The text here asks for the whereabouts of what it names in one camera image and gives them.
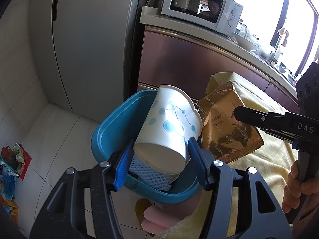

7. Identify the brown snack bag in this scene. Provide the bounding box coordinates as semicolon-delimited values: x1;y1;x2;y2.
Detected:
197;81;264;163

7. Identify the white foam fruit net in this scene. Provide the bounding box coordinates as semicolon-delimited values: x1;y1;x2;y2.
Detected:
129;155;179;192

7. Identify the paper cup with blue dots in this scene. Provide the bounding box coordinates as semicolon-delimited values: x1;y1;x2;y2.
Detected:
134;85;203;175

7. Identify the teal plastic trash bin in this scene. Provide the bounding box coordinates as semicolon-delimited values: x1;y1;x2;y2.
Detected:
91;90;200;204

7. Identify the red trash pile on floor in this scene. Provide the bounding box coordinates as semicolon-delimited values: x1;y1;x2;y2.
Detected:
1;144;32;225

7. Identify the kitchen faucet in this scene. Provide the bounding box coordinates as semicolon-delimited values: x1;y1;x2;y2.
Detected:
273;27;289;62

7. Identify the kitchen counter with cabinets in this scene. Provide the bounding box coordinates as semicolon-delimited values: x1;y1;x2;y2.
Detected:
137;6;299;113

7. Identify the person's right hand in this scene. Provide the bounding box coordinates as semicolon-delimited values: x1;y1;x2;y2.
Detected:
282;160;319;216

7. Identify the yellow patterned tablecloth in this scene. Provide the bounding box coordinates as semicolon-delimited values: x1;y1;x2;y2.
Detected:
154;72;297;238

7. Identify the white bowl on counter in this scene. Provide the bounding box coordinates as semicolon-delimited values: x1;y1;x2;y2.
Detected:
234;33;258;51

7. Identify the glass electric kettle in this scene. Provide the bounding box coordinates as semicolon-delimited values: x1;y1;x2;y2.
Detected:
235;22;248;37

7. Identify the silver refrigerator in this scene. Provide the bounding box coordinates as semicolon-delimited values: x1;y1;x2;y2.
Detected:
29;0;138;121

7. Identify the white microwave oven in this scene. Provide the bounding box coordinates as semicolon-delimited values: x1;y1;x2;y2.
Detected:
161;0;243;37

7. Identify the window frame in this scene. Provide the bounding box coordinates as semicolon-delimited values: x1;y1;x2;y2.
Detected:
229;0;319;75

